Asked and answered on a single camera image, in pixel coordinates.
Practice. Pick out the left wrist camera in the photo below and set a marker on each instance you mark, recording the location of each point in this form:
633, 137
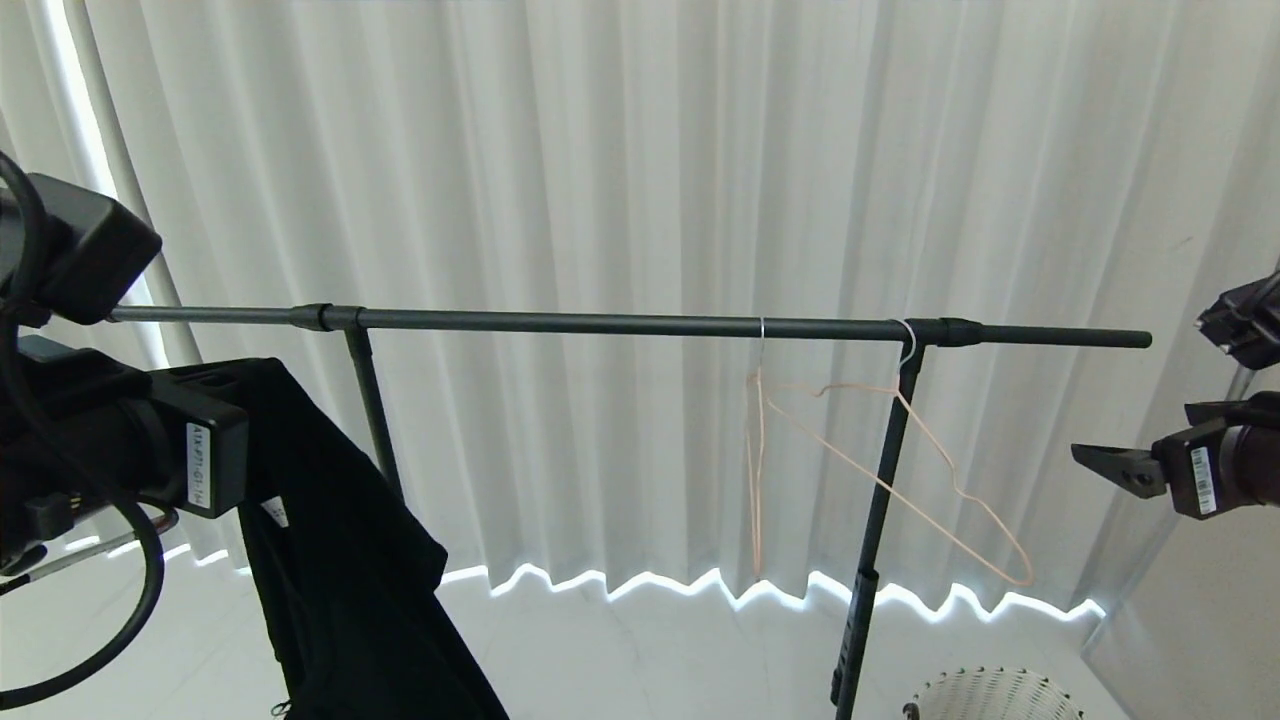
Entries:
90, 245

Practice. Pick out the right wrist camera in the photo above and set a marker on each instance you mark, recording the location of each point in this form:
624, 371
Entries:
1245, 320

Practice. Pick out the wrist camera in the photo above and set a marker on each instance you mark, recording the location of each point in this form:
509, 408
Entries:
1245, 320
90, 245

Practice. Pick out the white curtain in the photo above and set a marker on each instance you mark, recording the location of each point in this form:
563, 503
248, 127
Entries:
600, 150

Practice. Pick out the pink clothes hanger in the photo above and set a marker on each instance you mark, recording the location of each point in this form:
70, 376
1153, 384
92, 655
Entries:
950, 531
757, 480

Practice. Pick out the black T-shirt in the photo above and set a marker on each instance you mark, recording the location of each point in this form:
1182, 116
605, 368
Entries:
340, 580

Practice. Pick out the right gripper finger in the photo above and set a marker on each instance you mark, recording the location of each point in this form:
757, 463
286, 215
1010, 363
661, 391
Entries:
1125, 470

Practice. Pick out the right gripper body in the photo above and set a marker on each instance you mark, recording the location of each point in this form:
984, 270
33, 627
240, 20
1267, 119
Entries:
1240, 465

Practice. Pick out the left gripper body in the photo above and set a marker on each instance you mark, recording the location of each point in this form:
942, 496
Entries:
110, 450

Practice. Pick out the black clothes rack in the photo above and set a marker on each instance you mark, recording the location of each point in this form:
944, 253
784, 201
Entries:
600, 322

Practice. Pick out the white laundry basket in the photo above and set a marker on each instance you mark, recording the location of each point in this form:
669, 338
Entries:
1000, 695

